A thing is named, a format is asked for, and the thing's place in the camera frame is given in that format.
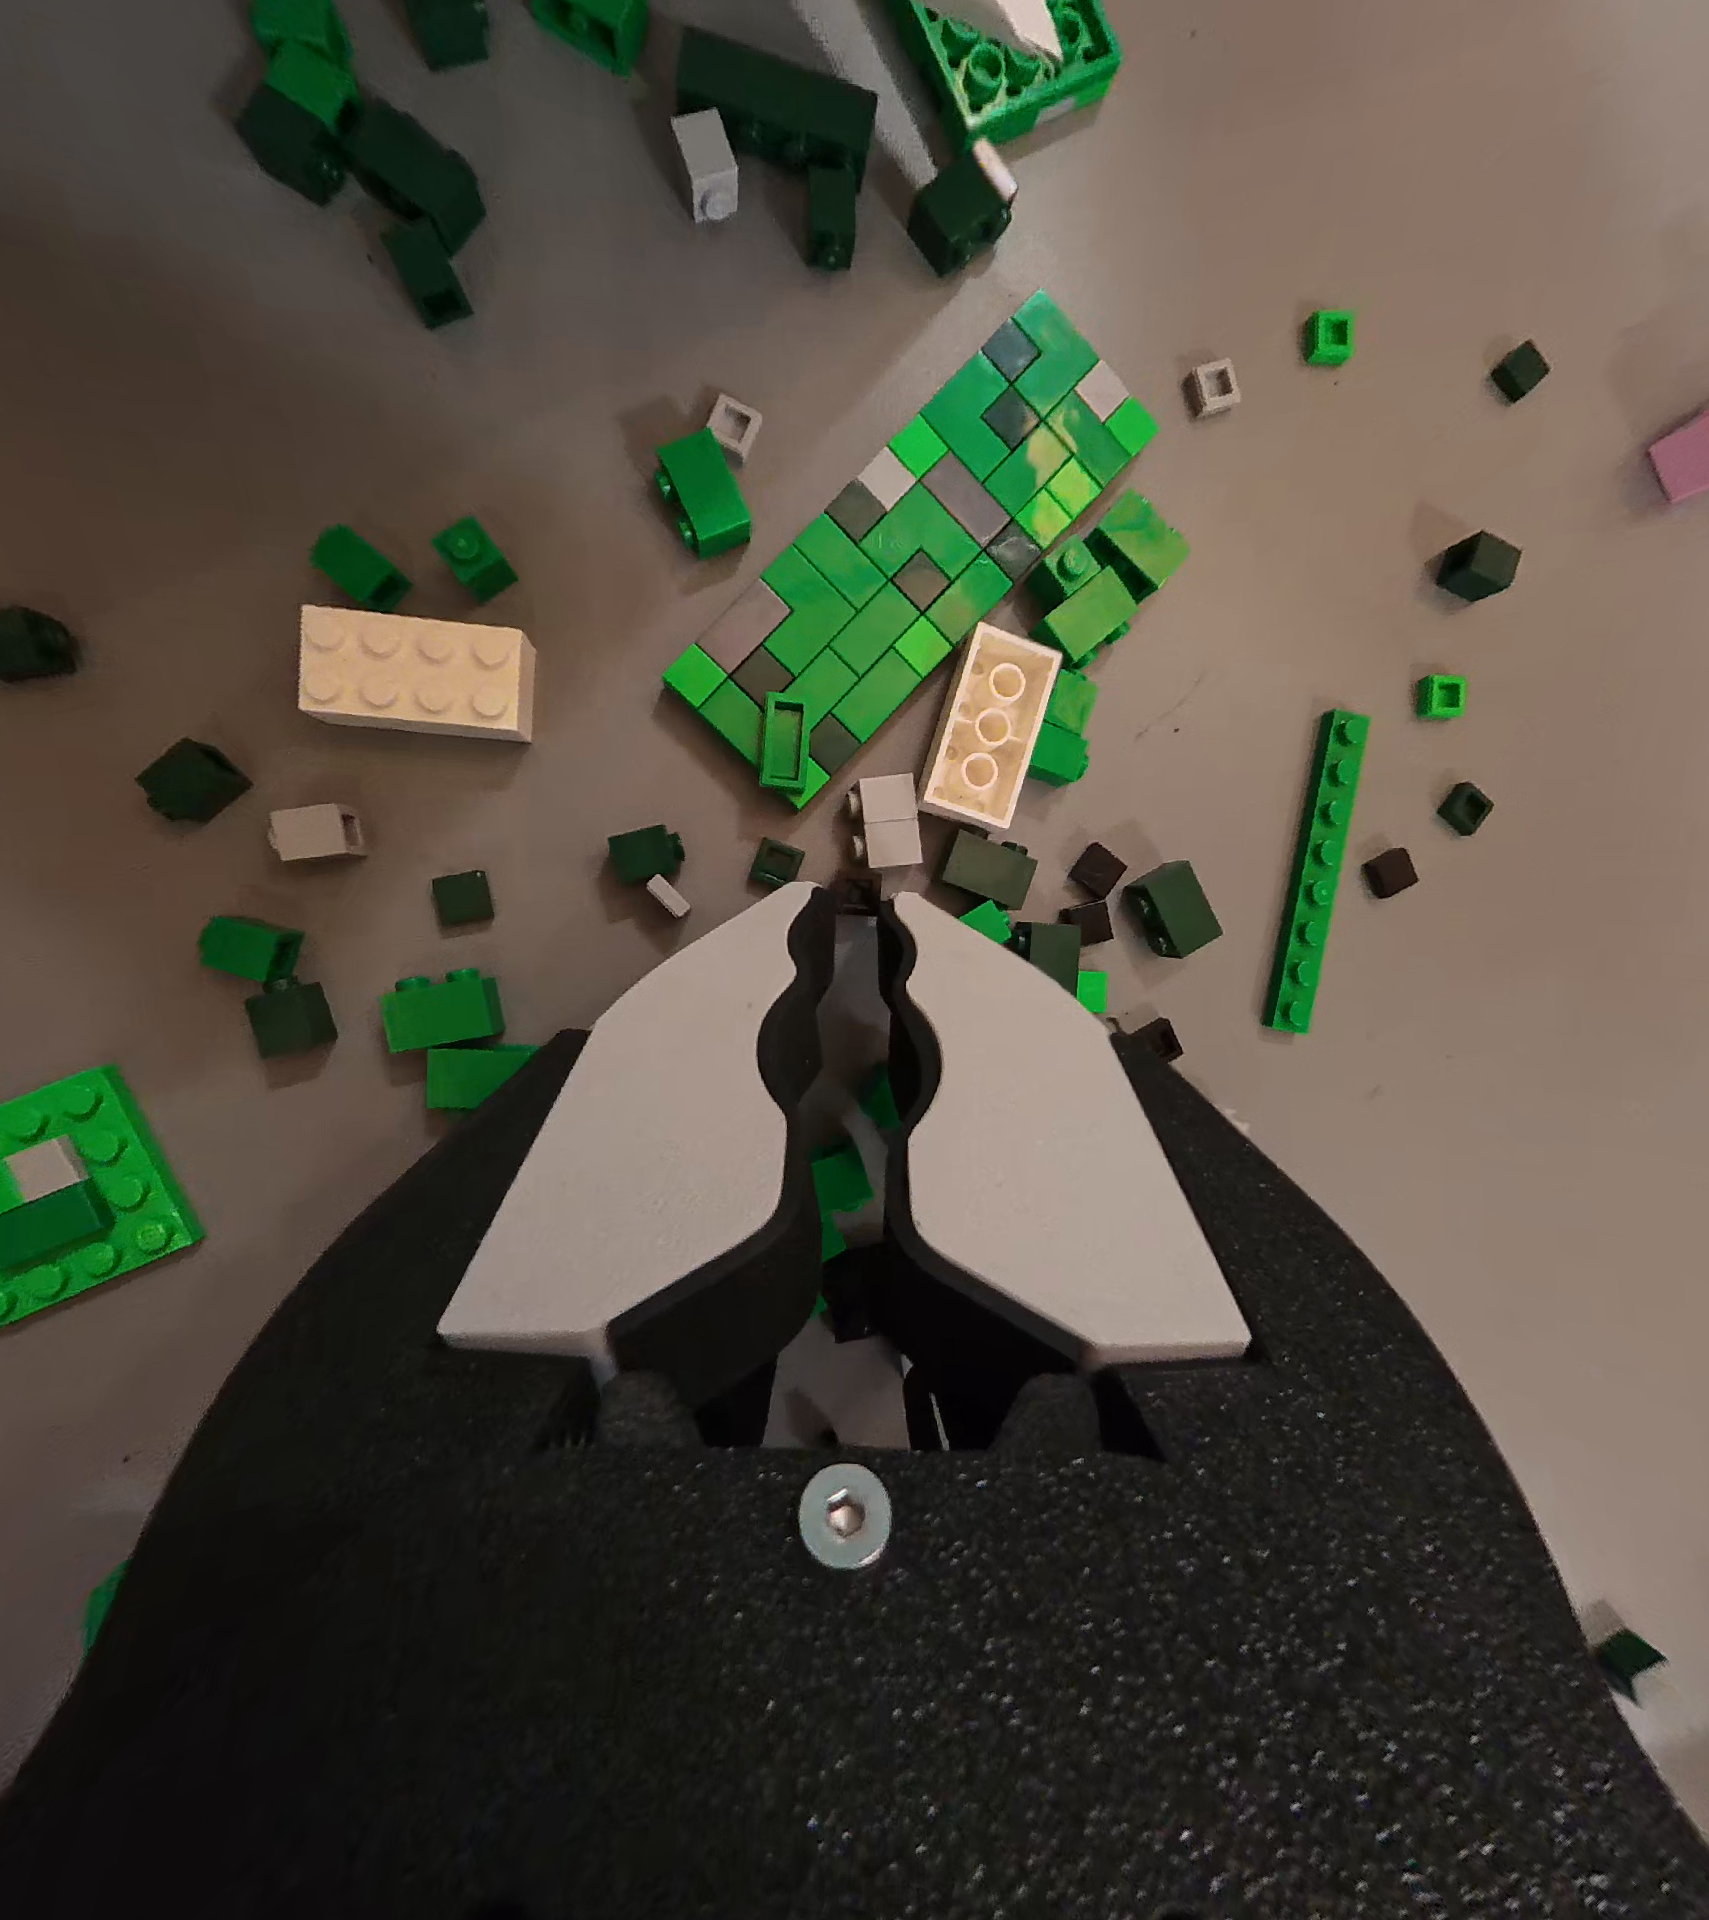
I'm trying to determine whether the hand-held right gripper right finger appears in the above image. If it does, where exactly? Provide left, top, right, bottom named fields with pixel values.
left=878, top=891, right=1255, bottom=1449

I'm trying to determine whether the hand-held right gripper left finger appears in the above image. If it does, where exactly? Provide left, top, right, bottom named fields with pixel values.
left=435, top=883, right=831, bottom=1449

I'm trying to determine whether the grey desk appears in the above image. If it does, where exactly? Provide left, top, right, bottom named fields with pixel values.
left=0, top=0, right=1709, bottom=1800

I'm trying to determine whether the dull green brick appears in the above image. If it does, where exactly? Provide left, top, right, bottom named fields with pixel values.
left=248, top=982, right=338, bottom=1059

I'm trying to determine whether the grey small brick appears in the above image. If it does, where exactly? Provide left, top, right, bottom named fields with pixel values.
left=671, top=108, right=741, bottom=226
left=856, top=774, right=928, bottom=870

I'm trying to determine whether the long green plate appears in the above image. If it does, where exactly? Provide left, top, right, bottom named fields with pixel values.
left=1264, top=706, right=1373, bottom=1034

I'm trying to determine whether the cream upturned brick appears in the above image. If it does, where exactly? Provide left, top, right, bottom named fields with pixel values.
left=918, top=620, right=1062, bottom=831

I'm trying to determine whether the light green brick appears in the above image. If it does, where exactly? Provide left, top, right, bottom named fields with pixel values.
left=198, top=916, right=306, bottom=985

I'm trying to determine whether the white studded brick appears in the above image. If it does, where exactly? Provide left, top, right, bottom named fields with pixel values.
left=300, top=604, right=535, bottom=742

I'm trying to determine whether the green mosaic brick plate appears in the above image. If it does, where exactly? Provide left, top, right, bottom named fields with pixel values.
left=663, top=287, right=1160, bottom=813

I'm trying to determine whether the green brick with grey top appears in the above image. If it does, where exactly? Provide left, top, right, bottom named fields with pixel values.
left=656, top=394, right=766, bottom=559

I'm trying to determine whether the large dark green brick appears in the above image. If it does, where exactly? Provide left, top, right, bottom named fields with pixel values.
left=674, top=27, right=878, bottom=175

